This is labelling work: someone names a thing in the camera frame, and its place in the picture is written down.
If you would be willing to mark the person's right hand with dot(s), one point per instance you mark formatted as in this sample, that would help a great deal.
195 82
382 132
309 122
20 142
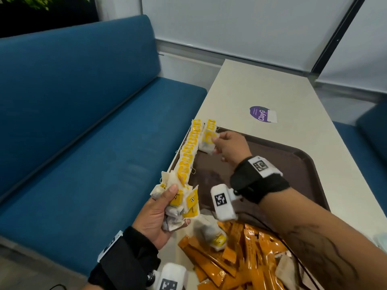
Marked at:
235 149

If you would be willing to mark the person's left hand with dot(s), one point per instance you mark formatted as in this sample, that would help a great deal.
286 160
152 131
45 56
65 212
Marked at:
149 218

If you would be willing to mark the person's right thumb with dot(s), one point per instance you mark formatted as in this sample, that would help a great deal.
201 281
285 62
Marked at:
218 144

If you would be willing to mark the person's left thumb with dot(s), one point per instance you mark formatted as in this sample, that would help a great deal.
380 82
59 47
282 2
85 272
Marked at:
170 196

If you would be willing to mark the single yellow-tag tea bag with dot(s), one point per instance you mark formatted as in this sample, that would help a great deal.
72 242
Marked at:
207 141

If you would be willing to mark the bunch of yellow tea bags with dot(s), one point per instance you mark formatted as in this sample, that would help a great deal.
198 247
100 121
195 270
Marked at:
187 202

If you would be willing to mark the person's right forearm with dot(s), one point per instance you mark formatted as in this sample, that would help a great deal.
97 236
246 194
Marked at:
320 238

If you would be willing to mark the person's left forearm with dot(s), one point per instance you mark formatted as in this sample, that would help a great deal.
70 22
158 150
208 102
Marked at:
92 287

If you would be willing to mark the short stack of tea bags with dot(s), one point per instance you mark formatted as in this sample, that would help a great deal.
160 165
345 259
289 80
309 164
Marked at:
210 125

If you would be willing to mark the long row of tea bags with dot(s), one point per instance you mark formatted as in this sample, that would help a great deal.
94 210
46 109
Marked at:
189 150

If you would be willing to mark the white right wrist marker block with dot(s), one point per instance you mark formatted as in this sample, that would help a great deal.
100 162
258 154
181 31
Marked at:
263 166

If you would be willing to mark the white wrist marker block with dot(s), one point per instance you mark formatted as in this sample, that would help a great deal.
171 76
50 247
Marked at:
263 166
109 246

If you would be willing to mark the purple round sticker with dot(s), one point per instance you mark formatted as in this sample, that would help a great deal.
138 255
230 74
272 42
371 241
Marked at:
260 114

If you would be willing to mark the black right wrist band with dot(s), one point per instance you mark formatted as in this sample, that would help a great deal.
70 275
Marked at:
254 185

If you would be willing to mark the black wrist band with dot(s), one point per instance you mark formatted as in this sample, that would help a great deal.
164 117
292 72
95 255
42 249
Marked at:
254 185
127 262

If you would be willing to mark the loose tea bag yellow label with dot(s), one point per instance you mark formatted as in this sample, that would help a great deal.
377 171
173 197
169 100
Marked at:
213 235

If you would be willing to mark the brown plastic tray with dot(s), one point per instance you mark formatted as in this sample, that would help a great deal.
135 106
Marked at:
281 166

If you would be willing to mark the white left wrist marker block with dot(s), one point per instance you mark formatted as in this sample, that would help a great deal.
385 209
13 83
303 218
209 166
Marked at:
109 246

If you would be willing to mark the black left wrist band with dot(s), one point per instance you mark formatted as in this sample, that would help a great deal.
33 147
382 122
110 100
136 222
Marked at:
127 262

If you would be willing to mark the pile of orange stick packets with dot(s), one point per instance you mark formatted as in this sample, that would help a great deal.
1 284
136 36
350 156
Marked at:
251 262

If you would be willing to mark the long blue upholstered bench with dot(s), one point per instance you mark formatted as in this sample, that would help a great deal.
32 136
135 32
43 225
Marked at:
75 132

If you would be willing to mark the wide white roller blind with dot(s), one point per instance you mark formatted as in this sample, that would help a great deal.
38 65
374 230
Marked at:
242 27

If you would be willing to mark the white paper sachet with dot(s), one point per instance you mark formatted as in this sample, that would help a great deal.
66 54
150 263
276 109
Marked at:
285 270

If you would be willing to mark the narrow white roller blind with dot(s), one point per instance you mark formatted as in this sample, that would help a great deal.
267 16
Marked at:
359 48

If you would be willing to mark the green plant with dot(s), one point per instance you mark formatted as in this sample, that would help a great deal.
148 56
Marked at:
39 1

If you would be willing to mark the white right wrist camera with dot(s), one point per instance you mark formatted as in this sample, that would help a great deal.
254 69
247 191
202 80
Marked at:
222 202

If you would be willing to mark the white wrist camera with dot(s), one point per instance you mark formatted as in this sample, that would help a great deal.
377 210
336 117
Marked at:
172 277
222 202

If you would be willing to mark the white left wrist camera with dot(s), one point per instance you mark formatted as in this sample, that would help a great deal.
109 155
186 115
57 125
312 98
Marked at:
172 277

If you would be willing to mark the black window frame post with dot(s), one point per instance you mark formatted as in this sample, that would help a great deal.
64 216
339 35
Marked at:
338 36

